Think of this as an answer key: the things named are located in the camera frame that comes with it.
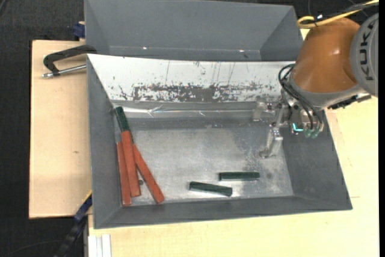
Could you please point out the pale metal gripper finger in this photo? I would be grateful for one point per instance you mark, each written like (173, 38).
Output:
(259, 111)
(274, 141)

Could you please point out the dark green flat block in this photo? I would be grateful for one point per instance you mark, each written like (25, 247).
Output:
(210, 188)
(239, 176)
(122, 118)

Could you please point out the grey metal bin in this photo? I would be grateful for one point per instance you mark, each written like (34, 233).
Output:
(192, 147)

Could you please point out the red-brown flat block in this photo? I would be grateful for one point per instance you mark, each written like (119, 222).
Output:
(149, 177)
(124, 180)
(130, 162)

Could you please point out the pale wood flat board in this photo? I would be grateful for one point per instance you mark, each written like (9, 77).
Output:
(58, 135)

